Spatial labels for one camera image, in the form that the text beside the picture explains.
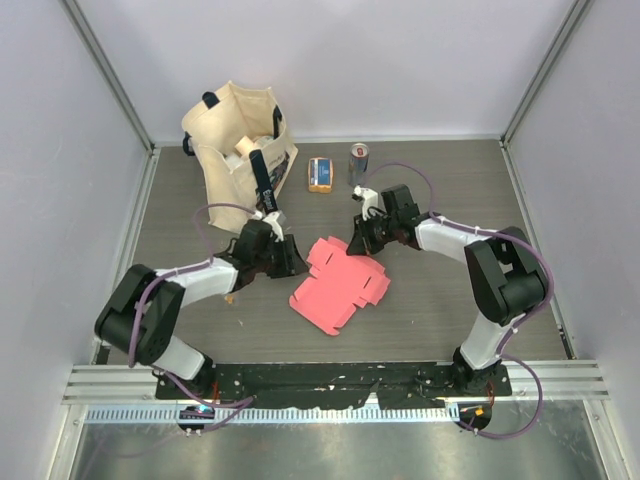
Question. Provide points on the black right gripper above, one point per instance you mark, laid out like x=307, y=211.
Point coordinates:
x=364, y=245

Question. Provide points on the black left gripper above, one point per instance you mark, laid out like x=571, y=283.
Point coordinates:
x=292, y=263

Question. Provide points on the pink paper box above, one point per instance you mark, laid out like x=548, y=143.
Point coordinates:
x=338, y=285

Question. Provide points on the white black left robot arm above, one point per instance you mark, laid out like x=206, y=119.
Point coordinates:
x=142, y=312

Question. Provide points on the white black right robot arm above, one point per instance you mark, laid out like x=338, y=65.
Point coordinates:
x=507, y=277

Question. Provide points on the orange sponge blue label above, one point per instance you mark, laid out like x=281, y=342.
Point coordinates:
x=320, y=175

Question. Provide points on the silver energy drink can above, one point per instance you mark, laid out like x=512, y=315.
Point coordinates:
x=358, y=164

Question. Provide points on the clear plastic bottle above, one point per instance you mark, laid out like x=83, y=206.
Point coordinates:
x=234, y=162

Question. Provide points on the beige canvas tote bag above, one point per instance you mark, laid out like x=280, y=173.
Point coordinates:
x=220, y=131

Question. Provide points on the cream lotion bottle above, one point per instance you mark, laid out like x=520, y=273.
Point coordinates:
x=246, y=146

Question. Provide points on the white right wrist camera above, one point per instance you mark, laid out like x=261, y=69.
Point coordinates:
x=368, y=200

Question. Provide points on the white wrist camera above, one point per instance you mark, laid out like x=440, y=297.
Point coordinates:
x=275, y=219
x=368, y=200

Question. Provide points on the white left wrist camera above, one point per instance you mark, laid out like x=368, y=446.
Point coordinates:
x=275, y=219

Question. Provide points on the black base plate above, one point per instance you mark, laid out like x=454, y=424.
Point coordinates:
x=338, y=386

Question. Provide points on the slotted cable duct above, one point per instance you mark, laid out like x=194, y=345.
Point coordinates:
x=178, y=413

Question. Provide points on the aluminium front rail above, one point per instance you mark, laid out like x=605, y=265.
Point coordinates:
x=553, y=380

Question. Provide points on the aluminium corner post right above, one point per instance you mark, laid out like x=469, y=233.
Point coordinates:
x=578, y=9

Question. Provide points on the aluminium corner post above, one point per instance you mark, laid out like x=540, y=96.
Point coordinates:
x=578, y=9
x=87, y=36

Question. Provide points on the aluminium corner post left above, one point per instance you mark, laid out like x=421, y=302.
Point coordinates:
x=87, y=36

